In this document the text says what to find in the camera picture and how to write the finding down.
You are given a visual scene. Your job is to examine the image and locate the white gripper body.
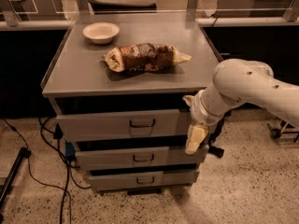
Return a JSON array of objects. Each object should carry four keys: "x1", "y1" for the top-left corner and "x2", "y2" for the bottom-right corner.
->
[{"x1": 190, "y1": 91, "x2": 223, "y2": 126}]

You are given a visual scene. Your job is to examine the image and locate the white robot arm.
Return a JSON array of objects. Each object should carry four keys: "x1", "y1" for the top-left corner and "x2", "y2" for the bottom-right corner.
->
[{"x1": 183, "y1": 59, "x2": 299, "y2": 154}]

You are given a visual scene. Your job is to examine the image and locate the grey middle drawer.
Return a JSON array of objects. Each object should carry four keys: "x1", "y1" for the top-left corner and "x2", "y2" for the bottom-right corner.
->
[{"x1": 76, "y1": 146, "x2": 207, "y2": 171}]

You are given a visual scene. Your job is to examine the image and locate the grey drawer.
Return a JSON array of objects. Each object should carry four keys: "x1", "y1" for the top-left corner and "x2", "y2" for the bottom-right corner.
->
[
  {"x1": 57, "y1": 109, "x2": 191, "y2": 142},
  {"x1": 89, "y1": 170, "x2": 198, "y2": 192},
  {"x1": 76, "y1": 146, "x2": 207, "y2": 171}
]

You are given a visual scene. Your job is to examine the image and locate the grey bottom drawer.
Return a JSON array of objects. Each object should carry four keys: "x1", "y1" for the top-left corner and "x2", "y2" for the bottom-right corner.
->
[{"x1": 89, "y1": 170, "x2": 198, "y2": 192}]

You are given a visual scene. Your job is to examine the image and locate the grey top drawer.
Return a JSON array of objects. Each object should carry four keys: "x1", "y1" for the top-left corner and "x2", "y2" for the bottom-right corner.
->
[{"x1": 57, "y1": 109, "x2": 191, "y2": 142}]

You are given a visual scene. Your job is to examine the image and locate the grey drawer cabinet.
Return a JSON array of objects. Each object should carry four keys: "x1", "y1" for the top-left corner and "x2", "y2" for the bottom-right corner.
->
[{"x1": 40, "y1": 11, "x2": 225, "y2": 196}]

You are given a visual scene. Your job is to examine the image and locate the black power plug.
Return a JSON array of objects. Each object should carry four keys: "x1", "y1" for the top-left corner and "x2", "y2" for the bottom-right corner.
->
[{"x1": 208, "y1": 146, "x2": 224, "y2": 158}]

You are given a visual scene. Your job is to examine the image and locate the brown chip bag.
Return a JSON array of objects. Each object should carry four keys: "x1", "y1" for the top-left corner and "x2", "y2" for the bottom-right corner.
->
[{"x1": 103, "y1": 43, "x2": 192, "y2": 73}]

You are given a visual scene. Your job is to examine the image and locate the wheeled cart base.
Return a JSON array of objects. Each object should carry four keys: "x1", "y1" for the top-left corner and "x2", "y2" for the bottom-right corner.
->
[{"x1": 267, "y1": 121, "x2": 299, "y2": 143}]

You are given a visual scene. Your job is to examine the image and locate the white bowl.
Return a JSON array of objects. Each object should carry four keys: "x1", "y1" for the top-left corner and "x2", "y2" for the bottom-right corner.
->
[{"x1": 83, "y1": 22, "x2": 120, "y2": 45}]

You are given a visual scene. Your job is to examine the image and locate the black floor stand bar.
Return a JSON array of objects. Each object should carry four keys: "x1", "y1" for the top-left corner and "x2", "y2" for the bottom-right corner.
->
[{"x1": 0, "y1": 147, "x2": 31, "y2": 208}]

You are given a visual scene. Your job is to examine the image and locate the black floor cable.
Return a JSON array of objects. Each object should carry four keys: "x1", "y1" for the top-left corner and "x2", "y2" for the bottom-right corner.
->
[{"x1": 1, "y1": 117, "x2": 92, "y2": 224}]

